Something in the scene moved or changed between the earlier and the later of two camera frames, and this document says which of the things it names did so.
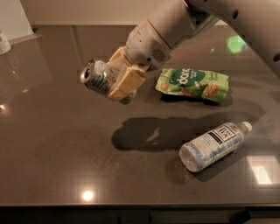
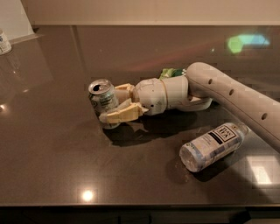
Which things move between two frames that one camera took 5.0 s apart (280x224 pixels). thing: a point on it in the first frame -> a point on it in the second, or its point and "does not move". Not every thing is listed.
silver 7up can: x=98 y=76 -> x=103 y=97
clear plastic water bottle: x=213 y=145 does not move
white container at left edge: x=4 y=45 does not move
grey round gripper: x=146 y=45 -> x=150 y=94
